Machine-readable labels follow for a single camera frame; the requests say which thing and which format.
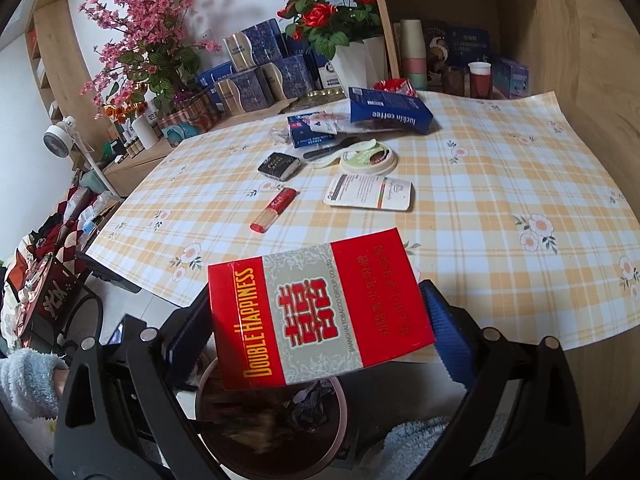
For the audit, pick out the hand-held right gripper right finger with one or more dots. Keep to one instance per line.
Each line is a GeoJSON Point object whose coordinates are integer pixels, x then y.
{"type": "Point", "coordinates": [452, 332]}

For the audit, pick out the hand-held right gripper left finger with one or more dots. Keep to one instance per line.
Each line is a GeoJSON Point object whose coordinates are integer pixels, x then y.
{"type": "Point", "coordinates": [190, 332]}

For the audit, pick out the red cigarette carton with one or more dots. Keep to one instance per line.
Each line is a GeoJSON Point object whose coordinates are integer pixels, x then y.
{"type": "Point", "coordinates": [320, 310]}

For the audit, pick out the dark bin with pink rim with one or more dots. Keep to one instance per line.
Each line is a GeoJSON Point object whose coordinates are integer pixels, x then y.
{"type": "Point", "coordinates": [235, 460]}

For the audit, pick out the blue coffee box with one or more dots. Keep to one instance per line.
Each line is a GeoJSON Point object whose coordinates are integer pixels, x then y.
{"type": "Point", "coordinates": [387, 112]}

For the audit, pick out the clear blue white plastic packet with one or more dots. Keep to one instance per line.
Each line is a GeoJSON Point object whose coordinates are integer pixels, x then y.
{"type": "Point", "coordinates": [307, 127]}

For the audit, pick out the person's left forearm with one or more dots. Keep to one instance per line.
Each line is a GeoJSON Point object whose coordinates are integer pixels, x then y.
{"type": "Point", "coordinates": [27, 380]}

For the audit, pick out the light blue fleece robe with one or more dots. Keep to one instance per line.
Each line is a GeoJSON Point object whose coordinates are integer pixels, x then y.
{"type": "Point", "coordinates": [420, 447]}

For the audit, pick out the crumpled dark paper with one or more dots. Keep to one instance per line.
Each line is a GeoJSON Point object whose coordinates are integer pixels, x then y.
{"type": "Point", "coordinates": [312, 405]}

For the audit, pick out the red lighter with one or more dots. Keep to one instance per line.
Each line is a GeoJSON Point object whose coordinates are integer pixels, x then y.
{"type": "Point", "coordinates": [275, 208]}

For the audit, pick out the pile of red clothes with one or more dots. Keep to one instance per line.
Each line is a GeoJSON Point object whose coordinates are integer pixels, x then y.
{"type": "Point", "coordinates": [50, 255]}

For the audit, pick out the white card packet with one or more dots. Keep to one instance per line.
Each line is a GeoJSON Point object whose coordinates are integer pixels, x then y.
{"type": "Point", "coordinates": [367, 192]}

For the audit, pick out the yellow checked floral tablecloth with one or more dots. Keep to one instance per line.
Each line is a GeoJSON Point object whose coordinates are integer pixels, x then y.
{"type": "Point", "coordinates": [500, 170]}

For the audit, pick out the small black packet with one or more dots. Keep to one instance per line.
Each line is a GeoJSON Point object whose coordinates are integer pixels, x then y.
{"type": "Point", "coordinates": [278, 165]}

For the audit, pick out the white bottle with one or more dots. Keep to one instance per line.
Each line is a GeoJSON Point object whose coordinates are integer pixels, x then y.
{"type": "Point", "coordinates": [144, 132]}

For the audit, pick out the striped floral tin box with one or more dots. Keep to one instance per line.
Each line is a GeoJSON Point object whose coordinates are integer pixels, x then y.
{"type": "Point", "coordinates": [190, 117]}

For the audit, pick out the white standing fan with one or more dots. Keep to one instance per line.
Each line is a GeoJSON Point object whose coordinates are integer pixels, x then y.
{"type": "Point", "coordinates": [57, 137]}

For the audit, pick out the brown glass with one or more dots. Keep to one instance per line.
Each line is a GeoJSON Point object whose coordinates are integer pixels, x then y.
{"type": "Point", "coordinates": [454, 81]}

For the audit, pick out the red snack packet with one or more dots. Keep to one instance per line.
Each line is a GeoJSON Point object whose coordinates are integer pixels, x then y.
{"type": "Point", "coordinates": [397, 86]}

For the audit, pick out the red paper cup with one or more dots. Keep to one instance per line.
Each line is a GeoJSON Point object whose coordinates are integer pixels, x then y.
{"type": "Point", "coordinates": [480, 80]}

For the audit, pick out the flat blue box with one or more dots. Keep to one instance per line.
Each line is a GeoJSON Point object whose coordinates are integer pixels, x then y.
{"type": "Point", "coordinates": [215, 76]}

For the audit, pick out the small blue tissue box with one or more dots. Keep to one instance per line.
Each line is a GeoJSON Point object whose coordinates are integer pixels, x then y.
{"type": "Point", "coordinates": [512, 79]}

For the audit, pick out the gold blister pack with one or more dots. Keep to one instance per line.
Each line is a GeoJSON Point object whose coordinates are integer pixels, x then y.
{"type": "Point", "coordinates": [315, 97]}

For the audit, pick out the stack of pastel cups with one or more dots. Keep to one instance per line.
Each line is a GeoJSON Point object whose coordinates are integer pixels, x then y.
{"type": "Point", "coordinates": [413, 55]}

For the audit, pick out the dark illustrated box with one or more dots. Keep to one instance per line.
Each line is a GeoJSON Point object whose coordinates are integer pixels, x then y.
{"type": "Point", "coordinates": [436, 52]}

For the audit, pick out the white flower pot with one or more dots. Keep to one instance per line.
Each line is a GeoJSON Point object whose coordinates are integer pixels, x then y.
{"type": "Point", "coordinates": [357, 65]}

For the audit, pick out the dark blue printed box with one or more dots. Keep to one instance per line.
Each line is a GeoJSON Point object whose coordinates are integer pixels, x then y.
{"type": "Point", "coordinates": [467, 47]}

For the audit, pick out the small blue white box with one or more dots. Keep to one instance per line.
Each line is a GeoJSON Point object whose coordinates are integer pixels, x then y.
{"type": "Point", "coordinates": [327, 72]}

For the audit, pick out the pink artificial blossom bouquet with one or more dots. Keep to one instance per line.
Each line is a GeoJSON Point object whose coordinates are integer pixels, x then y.
{"type": "Point", "coordinates": [135, 35]}

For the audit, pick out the wooden shelf unit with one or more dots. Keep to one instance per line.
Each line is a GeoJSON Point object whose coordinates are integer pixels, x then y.
{"type": "Point", "coordinates": [515, 25]}

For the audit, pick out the red artificial rose plant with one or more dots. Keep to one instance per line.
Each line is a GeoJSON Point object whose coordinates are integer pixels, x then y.
{"type": "Point", "coordinates": [330, 5]}

